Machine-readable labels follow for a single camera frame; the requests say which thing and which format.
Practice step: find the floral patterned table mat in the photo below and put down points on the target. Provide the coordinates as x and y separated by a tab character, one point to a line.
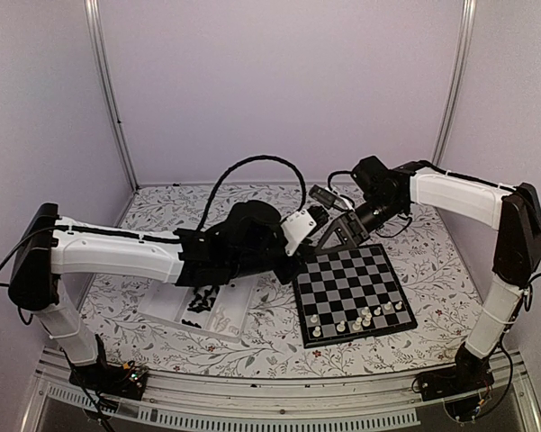
444	300

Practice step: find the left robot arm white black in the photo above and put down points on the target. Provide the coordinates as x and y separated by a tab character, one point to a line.
53	246

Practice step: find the white bishop piece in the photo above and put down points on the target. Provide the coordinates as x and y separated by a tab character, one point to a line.
357	325

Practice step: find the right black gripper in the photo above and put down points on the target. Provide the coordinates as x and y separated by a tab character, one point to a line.
356	230

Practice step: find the right aluminium frame post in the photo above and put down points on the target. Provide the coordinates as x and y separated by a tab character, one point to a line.
462	50

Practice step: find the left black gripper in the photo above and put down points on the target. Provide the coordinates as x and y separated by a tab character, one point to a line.
288	275

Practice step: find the clear plastic piece tray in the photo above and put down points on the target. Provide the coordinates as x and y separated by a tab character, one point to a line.
164	303

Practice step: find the black grey chessboard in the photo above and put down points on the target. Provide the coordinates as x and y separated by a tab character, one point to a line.
338	285

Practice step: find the front aluminium rail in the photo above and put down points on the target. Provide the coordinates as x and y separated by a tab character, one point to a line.
189	402

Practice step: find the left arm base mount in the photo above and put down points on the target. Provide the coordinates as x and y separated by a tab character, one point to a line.
126	381

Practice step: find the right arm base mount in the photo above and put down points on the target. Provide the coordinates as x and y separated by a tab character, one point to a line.
468	379

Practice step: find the left aluminium frame post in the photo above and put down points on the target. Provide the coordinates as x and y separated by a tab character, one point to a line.
96	34

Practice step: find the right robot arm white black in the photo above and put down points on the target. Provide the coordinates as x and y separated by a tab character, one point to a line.
510	215

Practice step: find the aluminium frame post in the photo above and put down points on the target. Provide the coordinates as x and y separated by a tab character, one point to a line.
462	50
96	34

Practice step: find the pile of white chess pieces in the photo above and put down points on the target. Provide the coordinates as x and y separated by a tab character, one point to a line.
227	322

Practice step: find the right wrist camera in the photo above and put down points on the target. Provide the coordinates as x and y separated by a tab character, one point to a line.
330	200

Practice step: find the pile of black chess pieces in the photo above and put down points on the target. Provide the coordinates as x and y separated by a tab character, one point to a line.
200	306

